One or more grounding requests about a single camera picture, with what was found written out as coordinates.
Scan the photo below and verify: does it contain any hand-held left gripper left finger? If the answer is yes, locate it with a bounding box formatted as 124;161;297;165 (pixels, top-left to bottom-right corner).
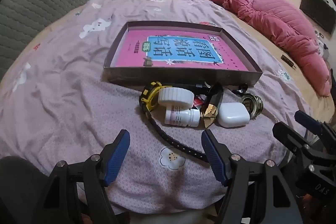
31;130;131;224

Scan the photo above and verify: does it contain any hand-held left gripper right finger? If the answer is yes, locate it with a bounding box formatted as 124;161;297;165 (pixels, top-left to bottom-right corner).
201;130;302;224

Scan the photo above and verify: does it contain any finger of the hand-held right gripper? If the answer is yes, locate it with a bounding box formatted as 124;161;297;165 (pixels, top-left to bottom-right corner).
272;122;336;170
294;110;336;152

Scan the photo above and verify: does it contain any white earbuds case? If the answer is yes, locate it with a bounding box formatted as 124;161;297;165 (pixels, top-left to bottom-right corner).
217;102;250;127

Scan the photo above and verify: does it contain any brass threaded fitting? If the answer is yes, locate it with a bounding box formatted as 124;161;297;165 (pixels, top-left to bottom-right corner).
241;93;264;118

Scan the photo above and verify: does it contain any white pill bottle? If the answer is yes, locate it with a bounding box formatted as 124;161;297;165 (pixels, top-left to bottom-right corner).
164;106;200;127

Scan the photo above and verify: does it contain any black and gold faceted bottle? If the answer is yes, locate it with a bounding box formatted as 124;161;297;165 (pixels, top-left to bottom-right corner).
200;82;224;128

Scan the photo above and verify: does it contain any red and black lighter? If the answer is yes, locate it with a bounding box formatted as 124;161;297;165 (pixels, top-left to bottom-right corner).
193;97;206;109

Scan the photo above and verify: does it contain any yellow and black wristwatch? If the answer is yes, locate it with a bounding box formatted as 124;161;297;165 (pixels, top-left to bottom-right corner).
139;81;210;163

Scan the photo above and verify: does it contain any black binder clip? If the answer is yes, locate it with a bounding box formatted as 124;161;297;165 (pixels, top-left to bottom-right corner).
232;84;248;95

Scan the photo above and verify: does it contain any white round lid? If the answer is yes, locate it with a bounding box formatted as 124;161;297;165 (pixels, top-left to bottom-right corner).
158;87;195;108

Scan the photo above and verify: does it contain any dark cardboard box tray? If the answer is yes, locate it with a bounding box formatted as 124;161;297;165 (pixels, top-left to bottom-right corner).
103;21;263;87

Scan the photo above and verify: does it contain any small dark box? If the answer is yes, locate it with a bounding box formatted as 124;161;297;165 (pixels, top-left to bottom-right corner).
281;55;297;69

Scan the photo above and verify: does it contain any purple printed blanket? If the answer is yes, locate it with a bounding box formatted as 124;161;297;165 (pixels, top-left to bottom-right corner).
0;0;313;214

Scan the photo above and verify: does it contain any pink quilted duvet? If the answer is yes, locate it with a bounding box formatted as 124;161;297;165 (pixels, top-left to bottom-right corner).
208;0;332;97

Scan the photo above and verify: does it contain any pink and blue book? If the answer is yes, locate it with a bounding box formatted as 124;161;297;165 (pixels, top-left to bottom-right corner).
112;30;248;72

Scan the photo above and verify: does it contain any black flat television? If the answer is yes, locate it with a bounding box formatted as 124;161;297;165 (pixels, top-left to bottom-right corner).
299;0;336;35

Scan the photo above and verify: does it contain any grey quilted headboard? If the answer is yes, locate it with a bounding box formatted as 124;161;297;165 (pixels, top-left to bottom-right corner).
0;0;108;80

